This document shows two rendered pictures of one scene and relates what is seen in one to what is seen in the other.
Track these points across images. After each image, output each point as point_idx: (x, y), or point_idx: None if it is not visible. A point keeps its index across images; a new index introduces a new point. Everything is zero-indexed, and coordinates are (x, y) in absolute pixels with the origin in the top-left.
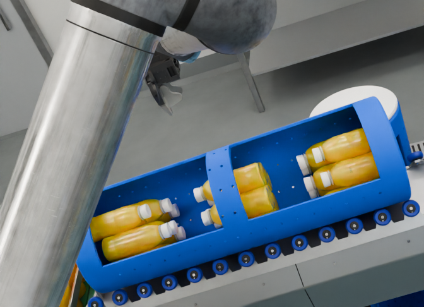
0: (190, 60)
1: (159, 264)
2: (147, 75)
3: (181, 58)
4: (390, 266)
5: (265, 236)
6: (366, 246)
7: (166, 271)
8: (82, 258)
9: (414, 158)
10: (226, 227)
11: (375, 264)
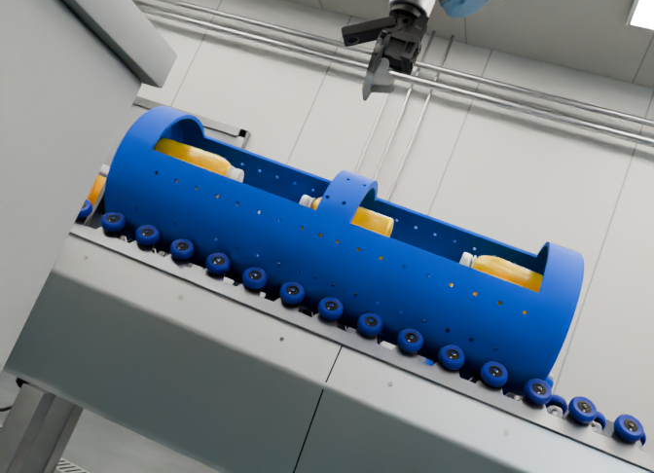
0: None
1: (204, 198)
2: (385, 33)
3: None
4: (454, 454)
5: (347, 265)
6: (446, 395)
7: (199, 220)
8: (142, 126)
9: (555, 403)
10: (319, 210)
11: (439, 429)
